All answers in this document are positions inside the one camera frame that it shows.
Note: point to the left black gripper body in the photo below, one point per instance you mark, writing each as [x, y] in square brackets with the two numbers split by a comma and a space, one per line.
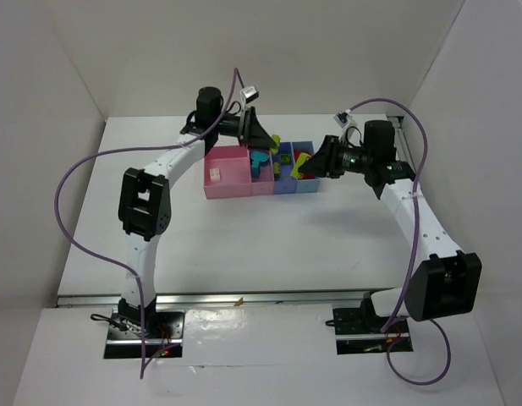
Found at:
[247, 127]

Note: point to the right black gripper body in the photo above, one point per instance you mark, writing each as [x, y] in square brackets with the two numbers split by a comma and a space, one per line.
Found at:
[333, 156]

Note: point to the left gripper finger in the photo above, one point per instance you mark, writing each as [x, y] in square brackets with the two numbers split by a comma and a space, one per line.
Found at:
[257, 137]
[244, 129]

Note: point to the teal curved lego brick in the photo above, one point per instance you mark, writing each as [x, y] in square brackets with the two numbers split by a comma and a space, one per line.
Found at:
[259, 158]

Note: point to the teal lego base brick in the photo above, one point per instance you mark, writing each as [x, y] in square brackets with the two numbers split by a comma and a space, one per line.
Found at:
[255, 171]

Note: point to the beige lego brick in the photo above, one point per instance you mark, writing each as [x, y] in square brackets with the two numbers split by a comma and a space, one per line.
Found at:
[215, 175]

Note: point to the red curved lego brick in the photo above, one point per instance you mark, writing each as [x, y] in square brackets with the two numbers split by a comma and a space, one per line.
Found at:
[298, 154]

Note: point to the green lego with stud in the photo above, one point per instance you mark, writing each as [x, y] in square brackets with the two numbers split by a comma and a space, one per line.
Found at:
[285, 159]

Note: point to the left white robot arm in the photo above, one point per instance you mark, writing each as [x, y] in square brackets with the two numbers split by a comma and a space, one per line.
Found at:
[145, 204]

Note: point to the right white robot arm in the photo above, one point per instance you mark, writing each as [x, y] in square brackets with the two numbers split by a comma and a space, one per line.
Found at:
[441, 280]

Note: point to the light blue bin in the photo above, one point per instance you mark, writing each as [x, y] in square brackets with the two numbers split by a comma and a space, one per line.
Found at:
[308, 184]

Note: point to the large pink bin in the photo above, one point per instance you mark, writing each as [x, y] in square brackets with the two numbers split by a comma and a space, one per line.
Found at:
[233, 163]

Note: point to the periwinkle blue bin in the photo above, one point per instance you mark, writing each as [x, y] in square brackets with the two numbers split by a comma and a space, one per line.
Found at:
[286, 184]

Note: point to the small pink bin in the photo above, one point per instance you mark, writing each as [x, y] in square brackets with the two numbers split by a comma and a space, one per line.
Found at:
[264, 185]

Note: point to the aluminium rail right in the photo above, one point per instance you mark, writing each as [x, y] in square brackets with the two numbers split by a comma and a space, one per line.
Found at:
[404, 151]

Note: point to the aluminium rail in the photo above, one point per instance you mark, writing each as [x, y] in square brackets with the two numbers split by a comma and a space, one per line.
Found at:
[346, 296]
[404, 151]

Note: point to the aluminium rail front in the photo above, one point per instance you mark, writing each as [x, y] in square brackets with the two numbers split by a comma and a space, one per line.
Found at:
[346, 296]

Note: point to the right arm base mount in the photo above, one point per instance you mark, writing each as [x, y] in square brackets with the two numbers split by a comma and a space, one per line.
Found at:
[355, 335]

